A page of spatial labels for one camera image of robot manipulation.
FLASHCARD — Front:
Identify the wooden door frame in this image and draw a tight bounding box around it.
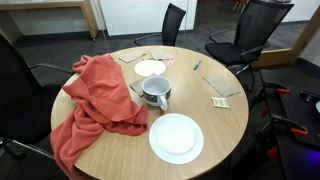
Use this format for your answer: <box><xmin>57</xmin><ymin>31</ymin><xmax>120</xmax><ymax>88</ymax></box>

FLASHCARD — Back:
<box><xmin>253</xmin><ymin>4</ymin><xmax>320</xmax><ymax>69</ymax></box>

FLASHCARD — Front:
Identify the black clamp with orange handle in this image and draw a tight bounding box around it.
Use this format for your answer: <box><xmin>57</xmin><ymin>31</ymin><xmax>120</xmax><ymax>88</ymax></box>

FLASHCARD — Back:
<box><xmin>271</xmin><ymin>114</ymin><xmax>309</xmax><ymax>137</ymax></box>
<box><xmin>263</xmin><ymin>80</ymin><xmax>291</xmax><ymax>95</ymax></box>

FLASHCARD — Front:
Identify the small white plate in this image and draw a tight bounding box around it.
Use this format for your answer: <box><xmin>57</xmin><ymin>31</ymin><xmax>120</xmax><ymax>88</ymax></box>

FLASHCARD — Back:
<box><xmin>134</xmin><ymin>59</ymin><xmax>167</xmax><ymax>77</ymax></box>

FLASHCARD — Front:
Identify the large white plate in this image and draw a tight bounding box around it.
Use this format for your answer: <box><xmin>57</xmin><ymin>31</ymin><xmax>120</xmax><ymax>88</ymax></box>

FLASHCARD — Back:
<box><xmin>148</xmin><ymin>112</ymin><xmax>205</xmax><ymax>165</ymax></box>

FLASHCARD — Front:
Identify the yellow sweetener packet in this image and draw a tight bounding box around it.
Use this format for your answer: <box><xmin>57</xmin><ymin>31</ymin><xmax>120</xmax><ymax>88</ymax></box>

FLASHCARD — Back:
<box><xmin>211</xmin><ymin>96</ymin><xmax>231</xmax><ymax>110</ymax></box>

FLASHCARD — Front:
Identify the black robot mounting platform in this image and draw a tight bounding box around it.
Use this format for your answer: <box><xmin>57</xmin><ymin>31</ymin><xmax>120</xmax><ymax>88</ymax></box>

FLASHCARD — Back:
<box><xmin>259</xmin><ymin>68</ymin><xmax>320</xmax><ymax>180</ymax></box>

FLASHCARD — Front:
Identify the black office chair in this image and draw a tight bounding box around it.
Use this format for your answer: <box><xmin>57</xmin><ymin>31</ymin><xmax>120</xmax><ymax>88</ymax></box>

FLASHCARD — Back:
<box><xmin>0</xmin><ymin>33</ymin><xmax>74</xmax><ymax>161</ymax></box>
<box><xmin>204</xmin><ymin>0</ymin><xmax>295</xmax><ymax>91</ymax></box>
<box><xmin>134</xmin><ymin>2</ymin><xmax>187</xmax><ymax>47</ymax></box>

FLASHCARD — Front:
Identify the light wooden desk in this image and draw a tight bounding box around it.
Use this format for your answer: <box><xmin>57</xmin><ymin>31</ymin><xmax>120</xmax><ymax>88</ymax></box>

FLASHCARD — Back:
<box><xmin>0</xmin><ymin>0</ymin><xmax>100</xmax><ymax>42</ymax></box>

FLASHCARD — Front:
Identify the orange fleece cloth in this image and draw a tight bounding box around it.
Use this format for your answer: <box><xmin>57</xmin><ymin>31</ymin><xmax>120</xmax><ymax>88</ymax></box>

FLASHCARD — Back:
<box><xmin>49</xmin><ymin>53</ymin><xmax>149</xmax><ymax>180</ymax></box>

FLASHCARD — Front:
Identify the green and white mug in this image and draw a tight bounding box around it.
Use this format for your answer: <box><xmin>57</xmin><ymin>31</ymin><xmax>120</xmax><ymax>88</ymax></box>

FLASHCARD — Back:
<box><xmin>141</xmin><ymin>75</ymin><xmax>173</xmax><ymax>111</ymax></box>

